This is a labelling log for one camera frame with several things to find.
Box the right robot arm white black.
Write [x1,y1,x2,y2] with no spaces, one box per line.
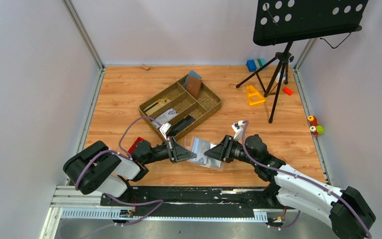
[205,134,376,239]

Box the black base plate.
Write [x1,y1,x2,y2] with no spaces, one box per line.
[119,186,297,218]

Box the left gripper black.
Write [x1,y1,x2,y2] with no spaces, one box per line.
[143,136,197,165]

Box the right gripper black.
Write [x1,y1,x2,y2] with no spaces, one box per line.
[204,135,257,166]

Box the green red toy piece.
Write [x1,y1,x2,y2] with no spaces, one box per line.
[309,125,325,136]

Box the black card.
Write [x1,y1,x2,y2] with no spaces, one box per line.
[167,115,195,136]

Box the small red block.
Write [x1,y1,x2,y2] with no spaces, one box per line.
[283,87,293,96]

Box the brown leather wallet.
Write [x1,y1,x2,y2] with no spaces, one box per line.
[186,77,202,99]

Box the white VIP card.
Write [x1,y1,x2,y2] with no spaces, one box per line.
[190,137,212,165]

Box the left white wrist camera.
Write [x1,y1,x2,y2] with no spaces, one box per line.
[159,122,172,140]

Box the white patterned card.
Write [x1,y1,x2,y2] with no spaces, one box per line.
[151,108,178,128]

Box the pink card holder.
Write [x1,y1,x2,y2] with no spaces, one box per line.
[184,136,224,171]

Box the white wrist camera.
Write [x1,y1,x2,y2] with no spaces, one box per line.
[231,120,246,140]
[159,122,172,140]

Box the red box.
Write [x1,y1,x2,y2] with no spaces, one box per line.
[128,137,145,154]

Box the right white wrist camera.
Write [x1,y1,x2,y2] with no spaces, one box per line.
[231,120,246,140]

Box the aluminium frame rail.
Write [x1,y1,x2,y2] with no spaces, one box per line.
[50,185,350,222]

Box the small cardboard piece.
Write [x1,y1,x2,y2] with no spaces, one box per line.
[140,64,151,71]

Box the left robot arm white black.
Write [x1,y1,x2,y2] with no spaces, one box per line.
[63,137,196,206]

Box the woven olive divided tray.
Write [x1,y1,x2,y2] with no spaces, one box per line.
[139,75,222,140]

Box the yellow triangular toy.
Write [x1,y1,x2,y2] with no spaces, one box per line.
[245,85,267,107]

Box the gold card in tray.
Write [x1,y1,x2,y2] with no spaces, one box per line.
[143,97,171,116]

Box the black music stand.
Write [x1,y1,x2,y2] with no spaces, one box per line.
[249,0,368,123]

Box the orange red toy piece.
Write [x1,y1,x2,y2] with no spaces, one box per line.
[307,115,318,126]

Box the blue green block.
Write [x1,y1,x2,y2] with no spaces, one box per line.
[246,58,266,72]

